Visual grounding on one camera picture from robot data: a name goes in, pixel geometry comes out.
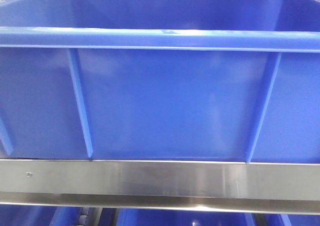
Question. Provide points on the lower blue bin under bar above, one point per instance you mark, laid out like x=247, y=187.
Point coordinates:
x=31, y=215

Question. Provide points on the large blue plastic box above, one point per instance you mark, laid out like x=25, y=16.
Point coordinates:
x=204, y=80

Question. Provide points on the steel front rack bar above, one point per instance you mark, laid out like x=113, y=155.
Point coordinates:
x=280, y=188

